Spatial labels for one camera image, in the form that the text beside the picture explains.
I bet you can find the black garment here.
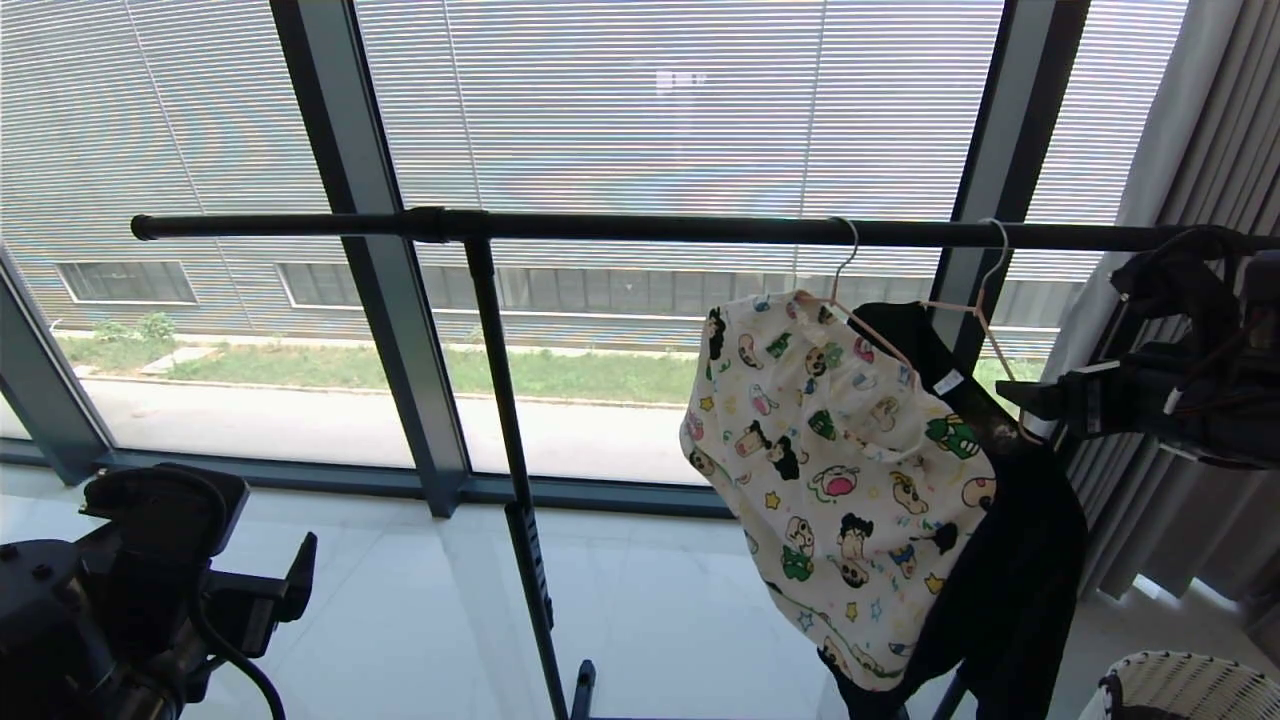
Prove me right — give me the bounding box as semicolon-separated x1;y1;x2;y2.
818;300;1090;720

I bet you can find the beige curtain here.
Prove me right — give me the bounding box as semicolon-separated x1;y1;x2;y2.
1040;0;1280;626

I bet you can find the black cable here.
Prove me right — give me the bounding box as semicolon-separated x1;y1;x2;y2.
185;590;288;720

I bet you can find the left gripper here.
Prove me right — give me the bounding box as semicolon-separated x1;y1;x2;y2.
196;532;319;657

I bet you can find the white laundry basket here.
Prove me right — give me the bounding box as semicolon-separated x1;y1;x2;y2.
1077;650;1280;720

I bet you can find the cream printed garment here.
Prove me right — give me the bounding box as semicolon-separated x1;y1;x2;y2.
679;289;999;693

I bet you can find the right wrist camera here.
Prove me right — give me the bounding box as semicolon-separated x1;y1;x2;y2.
1110;225;1251;346

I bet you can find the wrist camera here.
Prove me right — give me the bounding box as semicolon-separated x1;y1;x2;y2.
1110;225;1251;346
79;464;251;601

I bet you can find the window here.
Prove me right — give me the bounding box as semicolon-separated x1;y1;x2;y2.
0;0;1191;521

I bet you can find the black clothes rack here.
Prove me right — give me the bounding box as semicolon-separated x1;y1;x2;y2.
130;206;1280;720

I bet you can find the pink clothes hanger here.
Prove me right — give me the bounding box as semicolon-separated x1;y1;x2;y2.
795;217;926;383
918;218;1046;448

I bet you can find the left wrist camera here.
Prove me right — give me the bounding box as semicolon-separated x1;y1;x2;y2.
79;464;251;601

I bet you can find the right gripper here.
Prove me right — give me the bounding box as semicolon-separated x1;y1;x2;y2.
1083;343;1193;443

